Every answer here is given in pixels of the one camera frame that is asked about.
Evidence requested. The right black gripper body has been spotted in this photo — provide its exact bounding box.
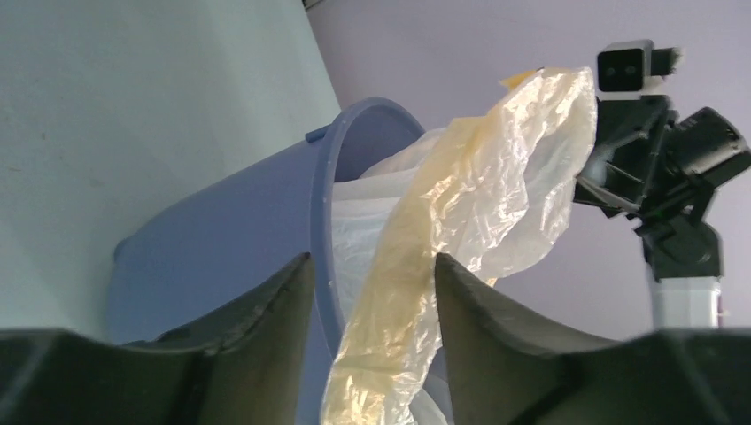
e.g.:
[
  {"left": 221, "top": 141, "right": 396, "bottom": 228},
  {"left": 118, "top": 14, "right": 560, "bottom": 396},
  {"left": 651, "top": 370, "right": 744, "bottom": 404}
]
[{"left": 574, "top": 95, "right": 681, "bottom": 219}]

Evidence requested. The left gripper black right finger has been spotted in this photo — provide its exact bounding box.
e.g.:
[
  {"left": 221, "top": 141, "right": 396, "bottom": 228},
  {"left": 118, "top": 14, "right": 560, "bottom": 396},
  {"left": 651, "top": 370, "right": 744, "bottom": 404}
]
[{"left": 435, "top": 253, "right": 750, "bottom": 424}]

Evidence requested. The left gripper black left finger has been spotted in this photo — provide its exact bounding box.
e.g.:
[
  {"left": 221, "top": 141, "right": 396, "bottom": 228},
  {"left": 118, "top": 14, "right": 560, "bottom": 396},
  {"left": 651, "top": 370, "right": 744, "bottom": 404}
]
[{"left": 1, "top": 254, "right": 314, "bottom": 424}]

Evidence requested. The blue plastic trash bin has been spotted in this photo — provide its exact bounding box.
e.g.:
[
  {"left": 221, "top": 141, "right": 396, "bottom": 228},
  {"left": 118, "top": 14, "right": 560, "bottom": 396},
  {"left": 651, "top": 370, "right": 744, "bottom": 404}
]
[{"left": 107, "top": 97, "right": 424, "bottom": 424}]

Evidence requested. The translucent white yellow trash bag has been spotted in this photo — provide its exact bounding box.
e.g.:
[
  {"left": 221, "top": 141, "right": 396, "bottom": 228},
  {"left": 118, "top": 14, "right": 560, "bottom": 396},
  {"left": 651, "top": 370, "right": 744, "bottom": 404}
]
[{"left": 321, "top": 67, "right": 597, "bottom": 424}]

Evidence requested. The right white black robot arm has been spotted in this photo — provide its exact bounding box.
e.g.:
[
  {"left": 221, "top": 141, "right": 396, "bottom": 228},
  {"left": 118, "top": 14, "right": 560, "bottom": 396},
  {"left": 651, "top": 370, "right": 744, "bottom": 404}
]
[{"left": 574, "top": 95, "right": 750, "bottom": 328}]

